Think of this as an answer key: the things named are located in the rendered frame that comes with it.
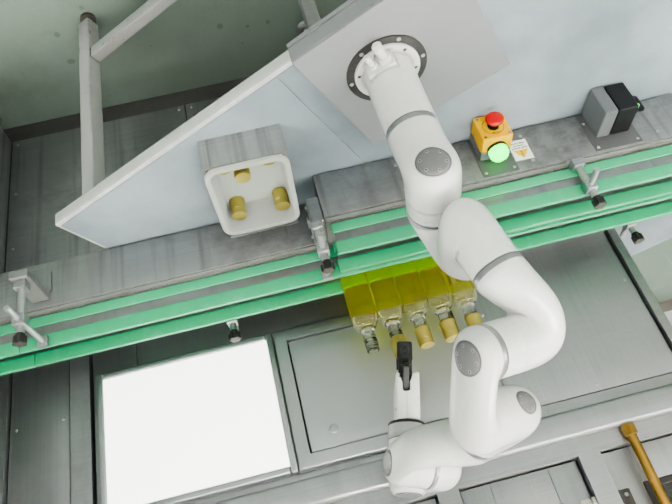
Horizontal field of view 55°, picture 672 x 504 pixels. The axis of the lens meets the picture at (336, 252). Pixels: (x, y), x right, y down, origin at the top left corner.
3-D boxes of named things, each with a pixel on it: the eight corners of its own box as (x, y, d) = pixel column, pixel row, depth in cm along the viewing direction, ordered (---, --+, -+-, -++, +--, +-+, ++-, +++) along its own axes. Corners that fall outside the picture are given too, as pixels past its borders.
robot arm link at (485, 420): (462, 362, 112) (397, 383, 104) (537, 299, 97) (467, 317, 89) (511, 449, 105) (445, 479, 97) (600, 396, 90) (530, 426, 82)
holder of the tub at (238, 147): (226, 219, 153) (230, 245, 149) (197, 141, 130) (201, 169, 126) (296, 203, 154) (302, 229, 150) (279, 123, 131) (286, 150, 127)
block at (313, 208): (306, 223, 151) (312, 247, 147) (302, 199, 143) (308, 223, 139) (321, 220, 151) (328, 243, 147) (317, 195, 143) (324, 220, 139)
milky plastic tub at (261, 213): (220, 208, 148) (225, 238, 144) (196, 142, 130) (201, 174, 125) (293, 191, 150) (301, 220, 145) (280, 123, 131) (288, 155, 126)
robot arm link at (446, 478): (421, 482, 111) (468, 488, 114) (418, 422, 117) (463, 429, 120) (382, 498, 123) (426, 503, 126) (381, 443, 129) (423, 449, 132)
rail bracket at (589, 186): (564, 165, 145) (590, 211, 138) (572, 144, 139) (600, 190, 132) (581, 162, 145) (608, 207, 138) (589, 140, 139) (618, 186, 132)
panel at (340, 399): (100, 379, 156) (105, 525, 138) (95, 375, 153) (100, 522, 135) (454, 293, 162) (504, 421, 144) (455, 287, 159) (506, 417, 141)
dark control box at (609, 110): (580, 112, 151) (596, 138, 146) (589, 87, 144) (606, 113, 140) (612, 105, 151) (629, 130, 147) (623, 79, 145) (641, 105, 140)
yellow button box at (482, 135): (468, 138, 149) (479, 161, 145) (472, 115, 143) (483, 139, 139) (497, 131, 150) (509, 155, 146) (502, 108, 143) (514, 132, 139)
